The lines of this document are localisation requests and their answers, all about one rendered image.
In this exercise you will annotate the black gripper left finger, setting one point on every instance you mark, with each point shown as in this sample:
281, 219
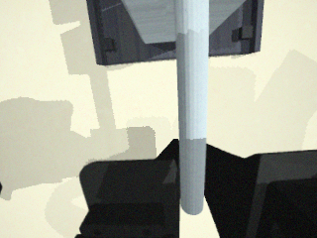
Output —
154, 180

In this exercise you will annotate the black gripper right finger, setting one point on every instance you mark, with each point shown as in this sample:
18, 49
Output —
234, 187

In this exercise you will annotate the grey metal shaft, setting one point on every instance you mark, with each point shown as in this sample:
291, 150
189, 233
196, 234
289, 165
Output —
192, 45

